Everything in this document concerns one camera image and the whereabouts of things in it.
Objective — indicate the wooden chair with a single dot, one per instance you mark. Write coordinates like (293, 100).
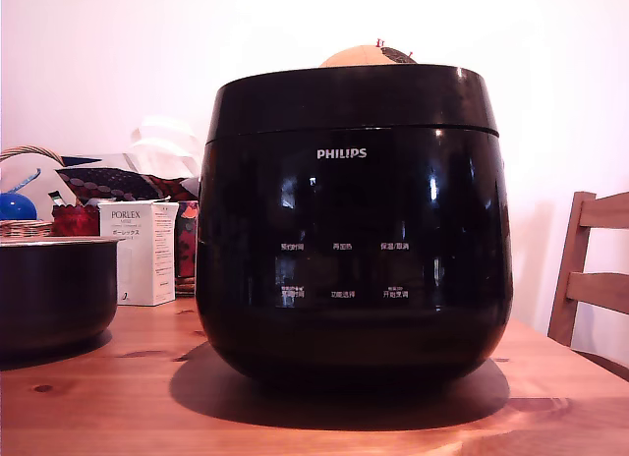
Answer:
(575, 259)

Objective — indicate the woven straw mat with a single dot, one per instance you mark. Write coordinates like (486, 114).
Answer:
(184, 289)

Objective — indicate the blue ball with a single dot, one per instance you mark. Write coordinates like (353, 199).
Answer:
(15, 208)

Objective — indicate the white cloth with blue print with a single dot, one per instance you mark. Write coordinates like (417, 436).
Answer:
(34, 166)

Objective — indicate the black inner cooking pot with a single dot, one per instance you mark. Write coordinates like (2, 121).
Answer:
(54, 294)

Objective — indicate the black Philips rice cooker body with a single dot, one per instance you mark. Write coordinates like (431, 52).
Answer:
(344, 205)

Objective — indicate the white plastic bag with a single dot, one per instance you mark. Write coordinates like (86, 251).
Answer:
(162, 141)

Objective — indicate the white Porlex carton box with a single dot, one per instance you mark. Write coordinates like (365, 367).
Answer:
(137, 259)

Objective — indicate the red floral patterned box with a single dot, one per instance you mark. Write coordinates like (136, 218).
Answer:
(187, 240)

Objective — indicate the dark dotted patterned cloth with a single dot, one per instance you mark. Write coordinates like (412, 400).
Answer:
(113, 181)

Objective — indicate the black rice cooker lid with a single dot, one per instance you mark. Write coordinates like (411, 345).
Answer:
(344, 97)

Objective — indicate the tan round globe with pins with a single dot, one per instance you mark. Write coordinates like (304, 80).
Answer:
(354, 57)

